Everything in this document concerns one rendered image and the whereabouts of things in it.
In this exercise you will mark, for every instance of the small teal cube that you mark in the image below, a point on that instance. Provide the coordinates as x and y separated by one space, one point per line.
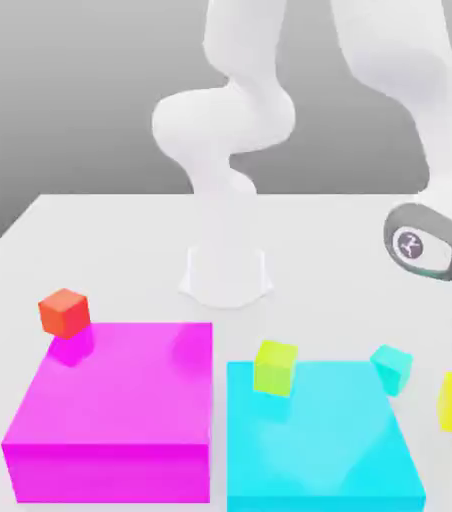
393 370

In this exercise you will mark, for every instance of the small lime green cube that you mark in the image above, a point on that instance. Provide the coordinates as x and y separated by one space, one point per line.
274 368

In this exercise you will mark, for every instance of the small red cube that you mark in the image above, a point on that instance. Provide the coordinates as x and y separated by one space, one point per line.
64 314

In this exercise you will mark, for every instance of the large cyan box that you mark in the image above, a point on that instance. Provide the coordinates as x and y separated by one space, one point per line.
322 440

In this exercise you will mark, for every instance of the large magenta box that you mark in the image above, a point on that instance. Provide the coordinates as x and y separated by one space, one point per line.
118 400

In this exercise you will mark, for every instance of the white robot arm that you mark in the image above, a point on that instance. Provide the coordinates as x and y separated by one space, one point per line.
226 120

